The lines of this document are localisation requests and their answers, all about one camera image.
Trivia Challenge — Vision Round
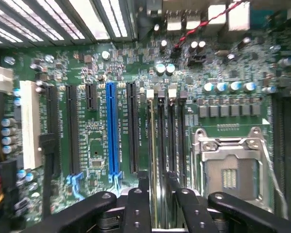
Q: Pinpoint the RAM slot with black latch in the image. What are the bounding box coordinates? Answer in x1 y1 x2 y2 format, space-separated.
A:
178 90 189 187
157 90 170 175

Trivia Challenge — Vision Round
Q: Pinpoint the black RAM slot bank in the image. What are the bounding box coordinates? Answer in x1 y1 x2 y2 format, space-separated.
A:
271 92 291 219

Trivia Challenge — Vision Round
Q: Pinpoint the black plug with coloured wires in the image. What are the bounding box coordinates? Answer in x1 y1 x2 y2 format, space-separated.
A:
0 159 19 220

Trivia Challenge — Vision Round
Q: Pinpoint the short black expansion slot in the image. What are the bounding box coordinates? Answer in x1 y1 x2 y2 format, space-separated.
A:
85 83 98 111

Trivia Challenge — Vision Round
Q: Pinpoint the green computer motherboard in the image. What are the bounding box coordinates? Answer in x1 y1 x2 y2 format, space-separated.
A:
0 0 291 233

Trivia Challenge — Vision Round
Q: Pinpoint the RAM slot with white latch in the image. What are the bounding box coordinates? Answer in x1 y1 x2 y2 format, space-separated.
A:
146 88 160 187
168 88 180 180

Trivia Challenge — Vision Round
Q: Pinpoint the green RAM stick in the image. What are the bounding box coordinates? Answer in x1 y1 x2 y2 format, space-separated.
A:
149 99 159 230

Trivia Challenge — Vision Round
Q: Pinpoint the silver locking lever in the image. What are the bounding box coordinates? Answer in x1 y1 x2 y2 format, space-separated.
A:
256 137 289 220

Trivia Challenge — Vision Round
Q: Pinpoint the silver CPU socket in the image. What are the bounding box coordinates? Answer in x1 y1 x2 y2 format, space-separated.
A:
192 127 275 210

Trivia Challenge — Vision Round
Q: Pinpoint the long black expansion slot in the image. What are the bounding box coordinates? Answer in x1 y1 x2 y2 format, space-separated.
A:
65 84 84 200
38 84 62 179
126 82 140 174

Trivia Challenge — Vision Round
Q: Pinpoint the white board connector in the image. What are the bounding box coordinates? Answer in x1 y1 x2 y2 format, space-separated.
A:
0 64 15 92

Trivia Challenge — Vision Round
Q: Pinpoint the silver rear port block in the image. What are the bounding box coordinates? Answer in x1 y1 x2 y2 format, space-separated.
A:
228 2 251 32
166 9 182 32
207 4 228 34
185 9 201 31

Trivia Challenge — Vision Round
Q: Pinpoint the blue expansion slot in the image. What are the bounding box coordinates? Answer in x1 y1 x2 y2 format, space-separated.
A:
105 82 123 192

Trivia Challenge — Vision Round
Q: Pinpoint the black fan header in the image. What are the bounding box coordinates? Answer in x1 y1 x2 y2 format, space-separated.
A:
187 54 207 67

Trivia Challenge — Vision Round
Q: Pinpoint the red and black twisted wire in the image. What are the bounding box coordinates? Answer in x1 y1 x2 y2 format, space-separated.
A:
173 0 244 49

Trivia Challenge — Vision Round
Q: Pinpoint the white expansion slot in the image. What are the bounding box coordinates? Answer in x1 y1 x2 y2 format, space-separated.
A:
19 80 43 170

